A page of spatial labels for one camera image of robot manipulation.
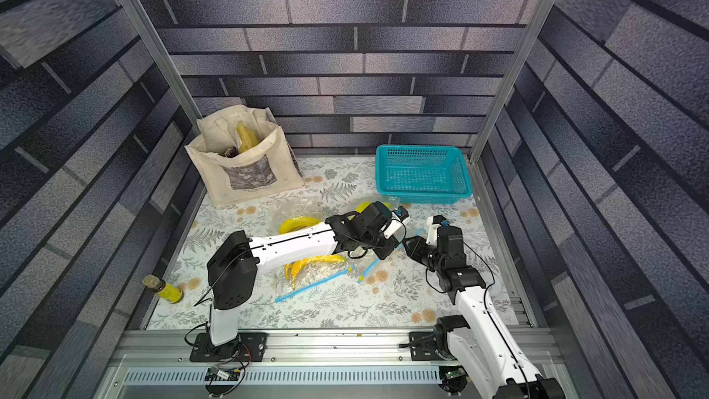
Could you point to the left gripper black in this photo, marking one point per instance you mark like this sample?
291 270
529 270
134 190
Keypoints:
392 243

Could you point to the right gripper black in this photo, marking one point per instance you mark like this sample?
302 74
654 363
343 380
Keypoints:
420 247

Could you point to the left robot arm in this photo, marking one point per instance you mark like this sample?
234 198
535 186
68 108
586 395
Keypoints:
233 269

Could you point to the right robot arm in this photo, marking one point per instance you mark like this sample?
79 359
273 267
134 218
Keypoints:
475 336

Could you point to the beige canvas tote bag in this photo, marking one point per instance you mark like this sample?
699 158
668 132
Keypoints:
231 177

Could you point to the teal plastic basket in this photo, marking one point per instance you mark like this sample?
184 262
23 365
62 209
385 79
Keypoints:
422 174

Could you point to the right circuit board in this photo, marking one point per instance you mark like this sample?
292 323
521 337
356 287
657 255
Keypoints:
453 379

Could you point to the circuit board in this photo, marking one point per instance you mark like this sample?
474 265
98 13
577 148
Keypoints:
222 374
453 379

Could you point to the yellow item in tote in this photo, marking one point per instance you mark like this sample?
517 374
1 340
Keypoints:
247 137

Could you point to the left circuit board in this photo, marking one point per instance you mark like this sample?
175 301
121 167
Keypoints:
222 374

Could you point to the yellow drink bottle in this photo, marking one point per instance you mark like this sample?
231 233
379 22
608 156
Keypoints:
162 289

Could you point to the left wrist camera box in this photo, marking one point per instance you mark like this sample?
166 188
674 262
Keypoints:
397 228

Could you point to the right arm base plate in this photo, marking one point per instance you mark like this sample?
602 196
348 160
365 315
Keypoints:
423 347

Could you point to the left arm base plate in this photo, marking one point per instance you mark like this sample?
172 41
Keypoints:
247 347

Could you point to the aluminium front rail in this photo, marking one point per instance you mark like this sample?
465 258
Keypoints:
292 347

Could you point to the right aluminium frame post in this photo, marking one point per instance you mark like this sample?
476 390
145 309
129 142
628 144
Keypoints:
521 54

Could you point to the aluminium frame post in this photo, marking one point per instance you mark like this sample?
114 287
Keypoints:
149 36
521 54

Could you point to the left aluminium frame post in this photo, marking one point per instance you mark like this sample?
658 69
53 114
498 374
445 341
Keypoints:
149 36

